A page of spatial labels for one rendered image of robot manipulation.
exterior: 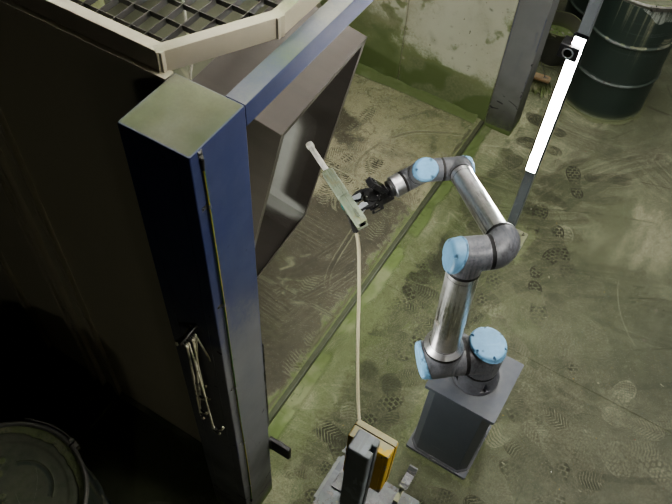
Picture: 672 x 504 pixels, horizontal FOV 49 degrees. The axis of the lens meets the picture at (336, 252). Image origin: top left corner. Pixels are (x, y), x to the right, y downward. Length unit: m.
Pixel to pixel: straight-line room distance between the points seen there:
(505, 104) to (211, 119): 3.45
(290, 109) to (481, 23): 2.27
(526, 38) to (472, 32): 0.33
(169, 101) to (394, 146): 3.20
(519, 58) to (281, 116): 2.38
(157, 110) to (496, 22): 3.20
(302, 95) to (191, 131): 1.08
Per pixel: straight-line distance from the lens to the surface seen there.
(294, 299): 3.88
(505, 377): 3.10
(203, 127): 1.47
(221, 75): 2.51
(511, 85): 4.68
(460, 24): 4.60
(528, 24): 4.43
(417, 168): 2.79
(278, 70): 1.59
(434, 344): 2.73
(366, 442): 1.80
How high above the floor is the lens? 3.30
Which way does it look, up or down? 53 degrees down
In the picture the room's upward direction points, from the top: 4 degrees clockwise
